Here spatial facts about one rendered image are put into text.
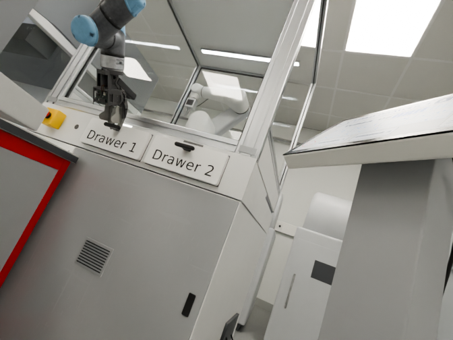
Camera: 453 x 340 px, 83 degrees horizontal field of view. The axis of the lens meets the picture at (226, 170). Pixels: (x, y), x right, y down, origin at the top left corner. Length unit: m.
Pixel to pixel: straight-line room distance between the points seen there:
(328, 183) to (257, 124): 3.32
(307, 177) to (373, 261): 3.56
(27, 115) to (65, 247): 0.68
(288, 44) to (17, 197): 1.07
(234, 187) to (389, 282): 0.46
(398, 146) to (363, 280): 0.28
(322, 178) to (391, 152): 3.58
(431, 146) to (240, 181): 0.49
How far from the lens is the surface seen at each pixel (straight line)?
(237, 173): 0.83
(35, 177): 1.07
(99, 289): 0.97
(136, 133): 1.02
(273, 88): 0.96
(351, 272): 0.66
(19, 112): 0.46
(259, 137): 0.87
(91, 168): 1.10
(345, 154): 0.65
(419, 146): 0.58
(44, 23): 1.86
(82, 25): 0.90
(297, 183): 4.12
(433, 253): 0.65
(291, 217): 3.99
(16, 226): 1.11
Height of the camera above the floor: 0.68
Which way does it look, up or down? 14 degrees up
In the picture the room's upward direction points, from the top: 21 degrees clockwise
